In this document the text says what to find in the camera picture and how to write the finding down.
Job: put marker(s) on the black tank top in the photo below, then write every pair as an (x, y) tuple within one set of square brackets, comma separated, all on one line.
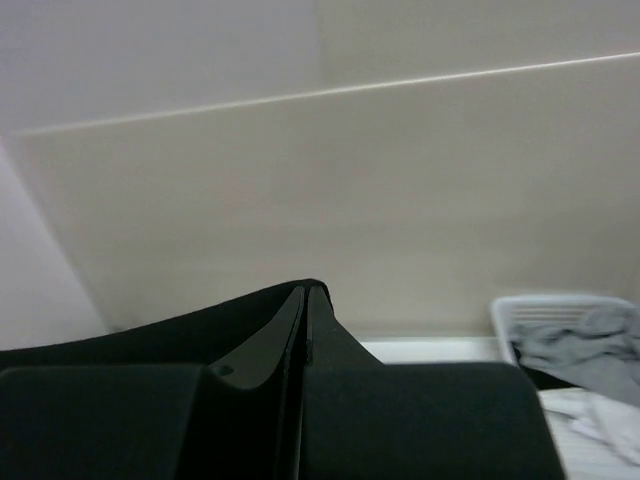
[(200, 337)]

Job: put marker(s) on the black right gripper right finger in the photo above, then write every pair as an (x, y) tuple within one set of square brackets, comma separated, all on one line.
[(363, 419)]

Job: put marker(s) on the crumpled white tank top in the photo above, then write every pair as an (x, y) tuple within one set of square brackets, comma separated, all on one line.
[(596, 437)]

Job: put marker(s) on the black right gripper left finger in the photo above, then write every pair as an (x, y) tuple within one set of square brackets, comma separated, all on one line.
[(235, 418)]

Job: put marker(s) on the crumpled grey tank top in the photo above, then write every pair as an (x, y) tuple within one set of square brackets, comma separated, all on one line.
[(599, 352)]

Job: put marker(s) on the white plastic laundry basket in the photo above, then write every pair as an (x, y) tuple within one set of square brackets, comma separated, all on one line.
[(508, 310)]

